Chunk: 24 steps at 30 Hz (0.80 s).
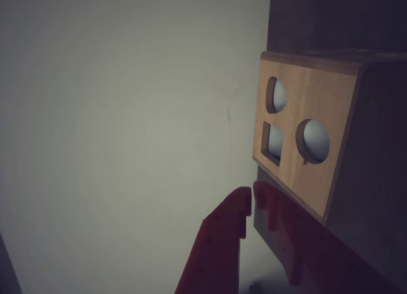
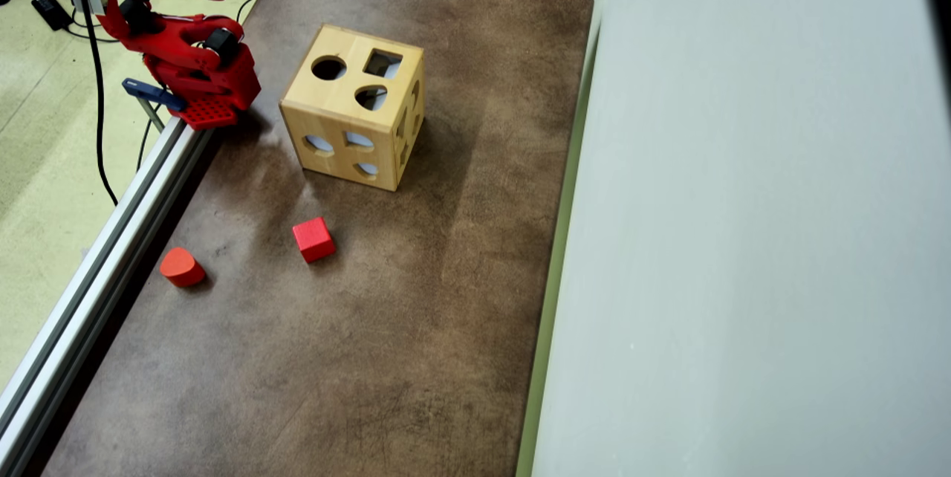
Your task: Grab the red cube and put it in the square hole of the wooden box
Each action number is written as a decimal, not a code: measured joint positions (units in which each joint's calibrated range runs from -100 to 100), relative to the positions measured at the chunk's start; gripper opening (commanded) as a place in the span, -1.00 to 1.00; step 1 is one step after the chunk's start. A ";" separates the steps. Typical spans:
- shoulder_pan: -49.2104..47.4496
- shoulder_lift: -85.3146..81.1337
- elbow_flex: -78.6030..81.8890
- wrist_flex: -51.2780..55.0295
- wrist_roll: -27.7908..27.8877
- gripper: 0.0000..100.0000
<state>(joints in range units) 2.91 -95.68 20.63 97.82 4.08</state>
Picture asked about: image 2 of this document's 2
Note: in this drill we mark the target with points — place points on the wooden shape sorter box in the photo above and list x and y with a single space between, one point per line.
319 102

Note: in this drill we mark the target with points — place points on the brown table mat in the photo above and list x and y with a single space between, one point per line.
371 328

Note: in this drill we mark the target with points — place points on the red wooden cube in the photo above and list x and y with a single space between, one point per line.
313 239

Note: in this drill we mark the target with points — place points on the red rounded wooden block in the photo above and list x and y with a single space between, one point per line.
182 269

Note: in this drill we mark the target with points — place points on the red robot arm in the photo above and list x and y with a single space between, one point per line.
223 79

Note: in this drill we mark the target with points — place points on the aluminium profile rail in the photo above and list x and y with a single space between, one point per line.
111 239

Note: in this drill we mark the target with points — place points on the black power adapter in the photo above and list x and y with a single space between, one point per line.
50 11

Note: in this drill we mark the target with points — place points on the blue clamp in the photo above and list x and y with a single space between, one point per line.
152 93

